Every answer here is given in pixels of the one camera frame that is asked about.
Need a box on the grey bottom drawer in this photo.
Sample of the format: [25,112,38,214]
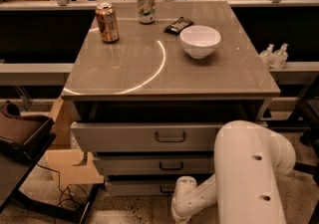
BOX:
[105,179,176,197]

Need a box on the grey drawer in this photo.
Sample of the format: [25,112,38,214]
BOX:
[93,152,214,176]
[105,179,176,197]
[71,122,223,152]

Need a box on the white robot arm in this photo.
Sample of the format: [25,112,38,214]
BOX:
[171,120,296,224]

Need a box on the grey drawer cabinet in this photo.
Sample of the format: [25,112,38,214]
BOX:
[61,0,281,156]

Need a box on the grey middle drawer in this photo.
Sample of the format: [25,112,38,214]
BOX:
[93,152,214,176]

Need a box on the grey top drawer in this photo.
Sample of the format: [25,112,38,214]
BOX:
[71,122,223,152]

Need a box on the white bowl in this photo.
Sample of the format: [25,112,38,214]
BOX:
[179,25,221,59]

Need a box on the black snack bar packet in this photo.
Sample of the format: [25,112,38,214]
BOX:
[164,17,193,35]

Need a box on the gold soda can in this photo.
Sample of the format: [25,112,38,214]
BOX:
[96,2,120,43]

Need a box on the green white soda can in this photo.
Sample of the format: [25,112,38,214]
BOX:
[137,0,156,24]

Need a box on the clear pump bottle left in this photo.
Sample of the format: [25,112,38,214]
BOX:
[259,44,274,68]

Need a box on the clear pump bottle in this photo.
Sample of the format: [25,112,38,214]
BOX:
[259,44,274,68]
[270,43,288,69]

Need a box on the clear pump bottle right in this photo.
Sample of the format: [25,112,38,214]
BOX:
[270,43,288,69]

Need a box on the black cable on floor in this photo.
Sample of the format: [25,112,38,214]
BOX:
[35,162,90,224]

